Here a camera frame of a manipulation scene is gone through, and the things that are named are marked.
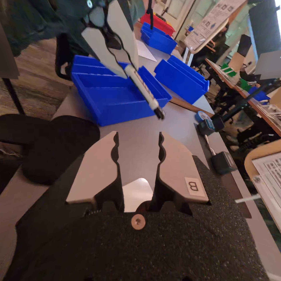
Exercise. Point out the blue tape roll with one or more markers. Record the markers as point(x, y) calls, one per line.
point(200, 116)

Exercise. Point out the printed poster board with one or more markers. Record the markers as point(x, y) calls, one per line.
point(210, 24)

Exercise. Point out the white-topped wooden board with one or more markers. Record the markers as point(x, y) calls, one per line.
point(188, 106)

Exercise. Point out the green plastic bin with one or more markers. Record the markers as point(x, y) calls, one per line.
point(229, 71)
point(245, 84)

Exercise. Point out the red plastic bin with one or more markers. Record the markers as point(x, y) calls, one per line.
point(160, 23)

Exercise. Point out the printed instruction sheet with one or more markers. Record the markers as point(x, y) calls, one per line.
point(270, 173)

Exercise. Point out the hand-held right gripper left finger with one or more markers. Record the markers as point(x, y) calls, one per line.
point(96, 173)

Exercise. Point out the black table mat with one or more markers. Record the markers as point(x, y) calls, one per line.
point(230, 188)

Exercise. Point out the dark grey case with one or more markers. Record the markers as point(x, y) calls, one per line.
point(222, 163)

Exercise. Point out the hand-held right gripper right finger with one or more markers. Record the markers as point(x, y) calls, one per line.
point(177, 173)

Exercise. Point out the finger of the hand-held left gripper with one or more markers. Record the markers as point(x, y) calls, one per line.
point(123, 28)
point(98, 48)

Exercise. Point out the small studio light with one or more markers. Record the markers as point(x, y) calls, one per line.
point(243, 45)

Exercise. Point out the blue plastic bin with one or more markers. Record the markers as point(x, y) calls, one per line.
point(114, 98)
point(180, 79)

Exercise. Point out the black battery charger case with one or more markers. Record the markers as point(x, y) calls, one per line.
point(205, 128)

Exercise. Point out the black marker cap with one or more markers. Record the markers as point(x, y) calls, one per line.
point(159, 113)

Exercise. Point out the black dry-erase marker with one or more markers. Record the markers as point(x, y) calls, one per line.
point(141, 87)

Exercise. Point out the wooden table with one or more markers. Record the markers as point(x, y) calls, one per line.
point(224, 75)

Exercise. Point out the small blue bin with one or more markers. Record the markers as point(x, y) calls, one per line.
point(158, 39)
point(260, 95)

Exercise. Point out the studio light panel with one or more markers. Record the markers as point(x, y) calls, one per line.
point(263, 26)

